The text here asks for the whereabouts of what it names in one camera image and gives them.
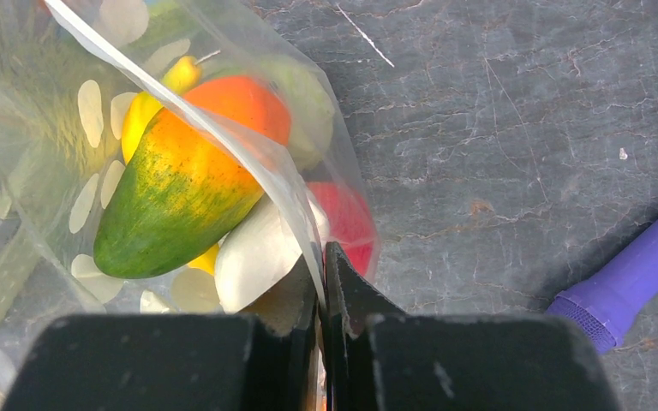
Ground white toy garlic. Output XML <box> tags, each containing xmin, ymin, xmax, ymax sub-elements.
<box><xmin>214</xmin><ymin>196</ymin><xmax>302</xmax><ymax>313</ymax></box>

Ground green orange toy mango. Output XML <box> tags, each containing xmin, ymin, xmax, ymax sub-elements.
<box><xmin>93</xmin><ymin>74</ymin><xmax>293</xmax><ymax>280</ymax></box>

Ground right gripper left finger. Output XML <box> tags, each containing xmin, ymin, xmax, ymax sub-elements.
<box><xmin>3</xmin><ymin>260</ymin><xmax>317</xmax><ymax>410</ymax></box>

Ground yellow toy banana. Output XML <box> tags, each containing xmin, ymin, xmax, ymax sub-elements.
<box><xmin>121</xmin><ymin>52</ymin><xmax>219</xmax><ymax>275</ymax></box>

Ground red toy apple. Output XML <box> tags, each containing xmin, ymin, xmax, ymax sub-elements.
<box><xmin>307</xmin><ymin>182</ymin><xmax>380</xmax><ymax>282</ymax></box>

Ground clear polka dot zip bag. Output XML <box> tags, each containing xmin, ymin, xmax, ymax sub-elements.
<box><xmin>0</xmin><ymin>1</ymin><xmax>380</xmax><ymax>408</ymax></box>

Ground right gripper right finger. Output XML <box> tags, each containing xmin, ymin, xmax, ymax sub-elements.
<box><xmin>323</xmin><ymin>242</ymin><xmax>619</xmax><ymax>410</ymax></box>

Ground purple toy cylinder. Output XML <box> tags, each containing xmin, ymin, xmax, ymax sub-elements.
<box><xmin>546</xmin><ymin>219</ymin><xmax>658</xmax><ymax>354</ymax></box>

